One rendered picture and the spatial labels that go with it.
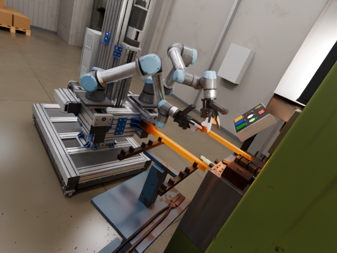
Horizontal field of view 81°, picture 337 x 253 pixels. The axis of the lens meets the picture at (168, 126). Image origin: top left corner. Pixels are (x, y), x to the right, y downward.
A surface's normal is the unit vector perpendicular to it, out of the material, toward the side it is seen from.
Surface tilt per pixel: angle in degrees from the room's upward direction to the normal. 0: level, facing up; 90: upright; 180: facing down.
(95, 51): 90
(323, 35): 90
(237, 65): 90
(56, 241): 0
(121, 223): 0
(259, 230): 90
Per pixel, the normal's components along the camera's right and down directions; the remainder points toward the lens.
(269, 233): -0.60, 0.13
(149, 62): 0.09, 0.38
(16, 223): 0.34, -0.85
